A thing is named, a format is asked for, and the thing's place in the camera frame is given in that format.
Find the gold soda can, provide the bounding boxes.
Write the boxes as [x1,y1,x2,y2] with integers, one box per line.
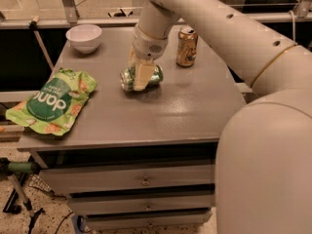
[176,25,198,67]

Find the green snack bag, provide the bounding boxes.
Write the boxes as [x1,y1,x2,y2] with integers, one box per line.
[6,68,98,137]

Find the grey drawer cabinet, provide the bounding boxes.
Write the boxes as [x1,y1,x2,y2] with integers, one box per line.
[19,27,245,223]

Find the tripod with green grip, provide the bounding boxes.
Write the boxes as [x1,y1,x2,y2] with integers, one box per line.
[0,157,42,234]

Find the wooden handled stick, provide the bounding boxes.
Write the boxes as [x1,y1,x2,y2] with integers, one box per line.
[29,16,54,70]

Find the top grey drawer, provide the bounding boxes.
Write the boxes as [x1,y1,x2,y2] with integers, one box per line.
[40,160,215,194]

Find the bottom grey drawer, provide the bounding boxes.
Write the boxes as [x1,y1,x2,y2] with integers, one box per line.
[87,210,212,230]

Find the white bowl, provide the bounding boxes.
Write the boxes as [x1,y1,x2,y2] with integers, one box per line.
[65,24,102,54]

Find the green crushed soda can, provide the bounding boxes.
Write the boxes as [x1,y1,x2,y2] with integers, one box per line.
[120,64,164,92]

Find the grey drawer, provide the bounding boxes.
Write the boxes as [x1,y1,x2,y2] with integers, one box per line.
[40,160,215,194]
[87,210,212,230]
[68,190,215,215]

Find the middle grey drawer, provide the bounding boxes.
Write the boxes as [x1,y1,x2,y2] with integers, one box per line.
[68,190,215,215]

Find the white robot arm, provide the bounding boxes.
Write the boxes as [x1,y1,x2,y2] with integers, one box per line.
[131,0,312,234]

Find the white cable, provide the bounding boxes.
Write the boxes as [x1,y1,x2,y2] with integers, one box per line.
[288,10,297,43]

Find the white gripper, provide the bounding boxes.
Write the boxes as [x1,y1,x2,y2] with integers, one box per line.
[128,25,168,91]

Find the metal railing frame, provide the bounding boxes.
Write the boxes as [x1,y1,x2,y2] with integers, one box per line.
[0,0,312,31]

